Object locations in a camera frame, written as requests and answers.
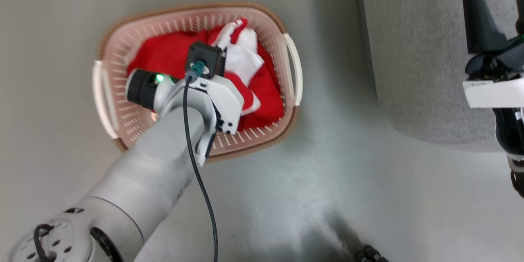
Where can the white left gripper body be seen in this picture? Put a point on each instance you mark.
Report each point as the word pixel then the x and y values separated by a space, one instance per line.
pixel 227 98

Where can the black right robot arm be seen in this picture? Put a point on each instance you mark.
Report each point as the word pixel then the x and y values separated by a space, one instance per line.
pixel 511 131

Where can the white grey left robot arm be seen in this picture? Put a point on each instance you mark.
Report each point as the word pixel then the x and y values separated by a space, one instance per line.
pixel 143 172

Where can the red and white garment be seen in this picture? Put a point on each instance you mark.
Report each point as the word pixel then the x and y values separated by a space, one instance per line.
pixel 163 53

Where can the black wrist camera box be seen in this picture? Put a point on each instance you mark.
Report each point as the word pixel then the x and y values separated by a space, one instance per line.
pixel 204 53

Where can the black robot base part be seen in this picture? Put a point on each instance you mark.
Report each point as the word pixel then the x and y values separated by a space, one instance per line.
pixel 370 254

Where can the grey fabric sofa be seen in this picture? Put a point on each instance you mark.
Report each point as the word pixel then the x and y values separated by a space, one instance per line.
pixel 409 49

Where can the cream perforated laundry basket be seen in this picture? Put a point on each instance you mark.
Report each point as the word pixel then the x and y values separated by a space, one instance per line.
pixel 123 49

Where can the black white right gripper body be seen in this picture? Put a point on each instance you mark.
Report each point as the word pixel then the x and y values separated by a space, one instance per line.
pixel 495 92

